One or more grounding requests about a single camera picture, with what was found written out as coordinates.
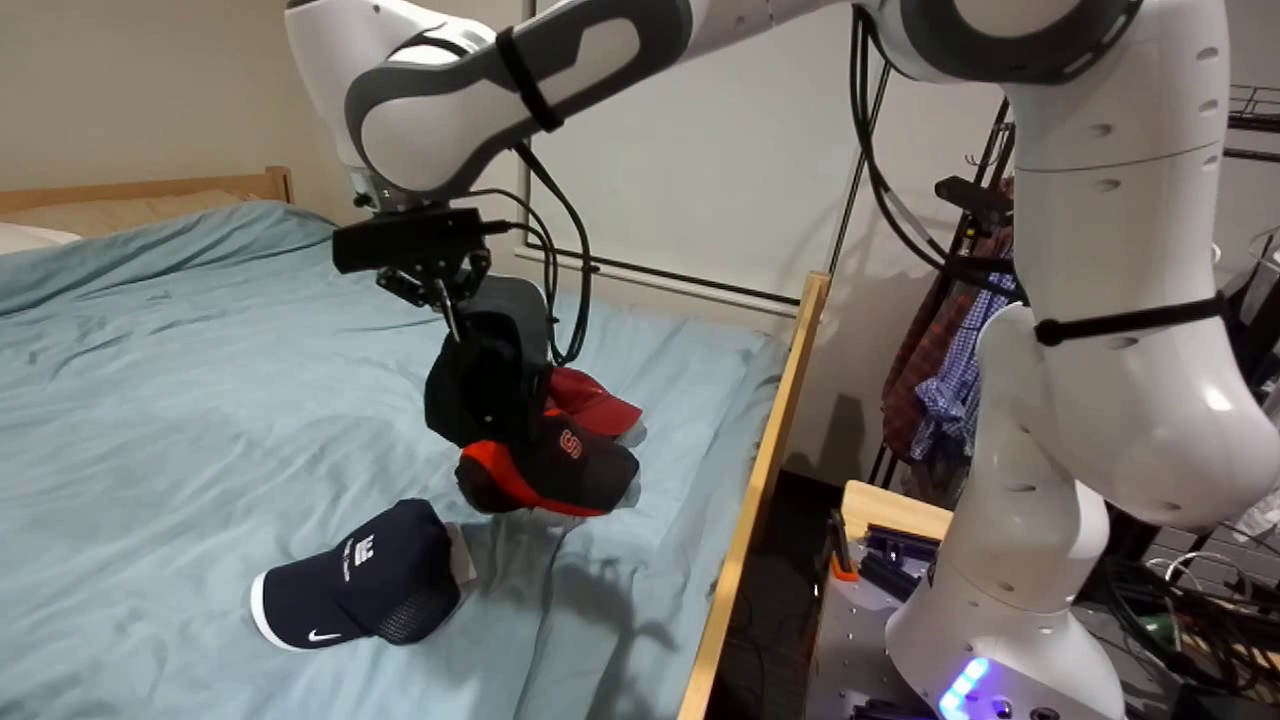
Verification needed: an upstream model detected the black clothes rack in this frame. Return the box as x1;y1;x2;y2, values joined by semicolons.
864;93;1034;489

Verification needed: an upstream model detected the blue hanging garment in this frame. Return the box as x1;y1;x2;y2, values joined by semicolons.
916;294;1008;459

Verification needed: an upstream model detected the thick black cable bundle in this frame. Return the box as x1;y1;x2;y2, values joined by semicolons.
847;0;1034;305

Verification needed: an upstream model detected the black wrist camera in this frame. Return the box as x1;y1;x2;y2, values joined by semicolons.
328;205;493;281

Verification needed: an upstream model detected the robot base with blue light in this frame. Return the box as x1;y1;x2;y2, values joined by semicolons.
883;585;1134;720

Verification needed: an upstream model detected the black and orange cap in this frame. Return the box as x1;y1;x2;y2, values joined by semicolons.
454;432;645;524

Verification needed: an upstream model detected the white pillow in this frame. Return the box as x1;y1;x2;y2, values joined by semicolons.
0;222;84;262

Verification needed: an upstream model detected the black cap with white trim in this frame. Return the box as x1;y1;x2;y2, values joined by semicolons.
422;277;562;452

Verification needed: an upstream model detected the navy cap with white logo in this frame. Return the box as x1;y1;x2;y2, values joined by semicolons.
244;497;466;656

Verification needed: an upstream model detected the wooden bed frame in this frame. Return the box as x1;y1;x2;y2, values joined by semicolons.
0;164;837;720

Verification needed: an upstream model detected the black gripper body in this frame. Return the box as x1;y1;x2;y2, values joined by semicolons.
377;251;493;318

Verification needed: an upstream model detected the light blue duvet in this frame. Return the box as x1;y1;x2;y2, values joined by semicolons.
0;202;791;720

